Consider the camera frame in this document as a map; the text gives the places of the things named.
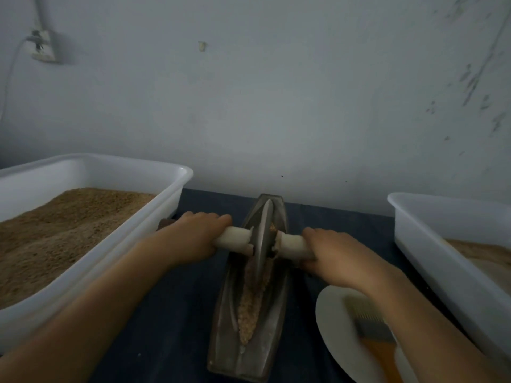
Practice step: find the person's right hand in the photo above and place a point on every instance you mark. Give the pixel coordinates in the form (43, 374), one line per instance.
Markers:
(339, 259)

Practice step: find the person's left hand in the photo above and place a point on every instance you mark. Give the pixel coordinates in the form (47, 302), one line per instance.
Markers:
(191, 239)

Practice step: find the person's right fingers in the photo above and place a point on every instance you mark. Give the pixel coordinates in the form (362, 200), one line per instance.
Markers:
(315, 239)

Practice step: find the person's left fingers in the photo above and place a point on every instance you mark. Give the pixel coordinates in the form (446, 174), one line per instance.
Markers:
(205, 219)

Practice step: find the person's right forearm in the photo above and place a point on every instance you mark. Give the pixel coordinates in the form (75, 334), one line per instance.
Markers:
(431, 331)

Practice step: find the person's left forearm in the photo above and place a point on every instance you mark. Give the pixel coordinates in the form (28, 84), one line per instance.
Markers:
(80, 315)

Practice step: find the ground brown herb material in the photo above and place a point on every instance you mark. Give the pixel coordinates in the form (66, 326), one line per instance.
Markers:
(251, 303)

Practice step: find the dark blue table cloth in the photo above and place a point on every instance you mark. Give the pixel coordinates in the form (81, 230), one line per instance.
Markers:
(179, 315)

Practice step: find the boat-shaped metal grinding trough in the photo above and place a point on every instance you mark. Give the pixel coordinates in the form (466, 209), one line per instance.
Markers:
(249, 315)

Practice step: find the white round plate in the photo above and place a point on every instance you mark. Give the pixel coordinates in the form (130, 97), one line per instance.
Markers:
(347, 339)

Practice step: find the large white plastic tub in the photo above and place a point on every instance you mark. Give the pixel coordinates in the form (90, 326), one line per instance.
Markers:
(80, 235)

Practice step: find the brown powder in large tub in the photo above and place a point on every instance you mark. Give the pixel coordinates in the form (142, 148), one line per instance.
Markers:
(60, 235)

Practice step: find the light brown powder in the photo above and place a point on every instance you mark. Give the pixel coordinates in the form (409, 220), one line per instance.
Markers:
(485, 263)

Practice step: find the small white wall fixture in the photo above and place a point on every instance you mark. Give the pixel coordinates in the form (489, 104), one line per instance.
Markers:
(202, 46)

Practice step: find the white wall socket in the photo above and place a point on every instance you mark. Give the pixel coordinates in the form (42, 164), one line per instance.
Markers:
(41, 45)

